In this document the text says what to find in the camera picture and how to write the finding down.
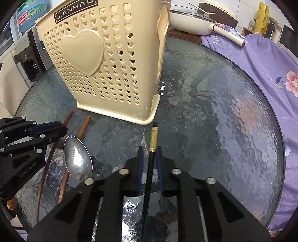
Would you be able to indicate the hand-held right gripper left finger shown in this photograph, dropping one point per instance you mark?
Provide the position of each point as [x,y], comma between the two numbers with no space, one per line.
[140,169]

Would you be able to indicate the metal spoon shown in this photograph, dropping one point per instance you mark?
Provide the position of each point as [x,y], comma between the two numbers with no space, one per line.
[78,158]

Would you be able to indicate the blue water jug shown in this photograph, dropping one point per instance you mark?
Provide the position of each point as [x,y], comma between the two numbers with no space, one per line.
[32,14]

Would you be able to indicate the beige plastic utensil holder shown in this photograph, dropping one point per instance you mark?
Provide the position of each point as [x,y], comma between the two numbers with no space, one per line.
[104,58]

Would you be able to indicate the yellow wrap roll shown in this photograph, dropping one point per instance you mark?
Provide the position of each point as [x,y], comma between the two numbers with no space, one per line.
[262,18]

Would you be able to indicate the brown wooden chopstick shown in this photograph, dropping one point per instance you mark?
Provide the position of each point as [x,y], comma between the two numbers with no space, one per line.
[50,160]
[79,139]

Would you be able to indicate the purple floral cloth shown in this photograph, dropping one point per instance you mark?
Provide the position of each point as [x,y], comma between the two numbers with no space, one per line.
[267,76]

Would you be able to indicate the grey water dispenser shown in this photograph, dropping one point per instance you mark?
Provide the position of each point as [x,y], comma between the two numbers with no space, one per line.
[30,55]

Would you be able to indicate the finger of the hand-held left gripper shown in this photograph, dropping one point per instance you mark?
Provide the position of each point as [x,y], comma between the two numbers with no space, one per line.
[53,136]
[46,126]

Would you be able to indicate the brown and white rice cooker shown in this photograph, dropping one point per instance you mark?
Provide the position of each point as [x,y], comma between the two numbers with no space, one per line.
[221,12]

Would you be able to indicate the white microwave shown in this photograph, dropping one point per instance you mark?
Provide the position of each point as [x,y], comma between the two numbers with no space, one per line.
[289,38]

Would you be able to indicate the person's left hand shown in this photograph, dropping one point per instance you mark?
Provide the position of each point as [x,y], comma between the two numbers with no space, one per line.
[11,204]

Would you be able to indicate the cream pan with glass lid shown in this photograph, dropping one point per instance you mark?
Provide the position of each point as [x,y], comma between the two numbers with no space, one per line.
[193,22]

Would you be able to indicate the black chopstick with gold end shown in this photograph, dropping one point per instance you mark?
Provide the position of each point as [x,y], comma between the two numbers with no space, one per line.
[150,167]

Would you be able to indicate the brown glass bottle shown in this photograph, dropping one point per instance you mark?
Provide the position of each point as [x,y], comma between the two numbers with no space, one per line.
[271,28]

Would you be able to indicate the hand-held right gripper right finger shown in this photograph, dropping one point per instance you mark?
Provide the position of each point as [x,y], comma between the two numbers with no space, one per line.
[159,169]

